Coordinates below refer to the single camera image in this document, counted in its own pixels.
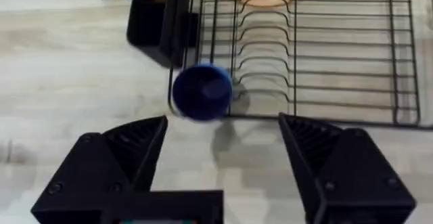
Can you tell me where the black wire dish rack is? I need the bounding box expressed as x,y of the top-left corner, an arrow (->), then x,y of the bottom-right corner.
167,0 -> 433,130

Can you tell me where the blue cup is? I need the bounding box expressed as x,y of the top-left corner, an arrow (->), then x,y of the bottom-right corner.
171,64 -> 233,122

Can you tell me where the black cutlery holder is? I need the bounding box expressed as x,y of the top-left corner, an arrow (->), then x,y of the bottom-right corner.
126,0 -> 200,69

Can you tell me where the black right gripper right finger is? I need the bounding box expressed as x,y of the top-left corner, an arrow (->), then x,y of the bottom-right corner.
277,112 -> 417,224

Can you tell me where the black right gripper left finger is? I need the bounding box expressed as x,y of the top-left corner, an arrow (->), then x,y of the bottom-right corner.
30,115 -> 169,224

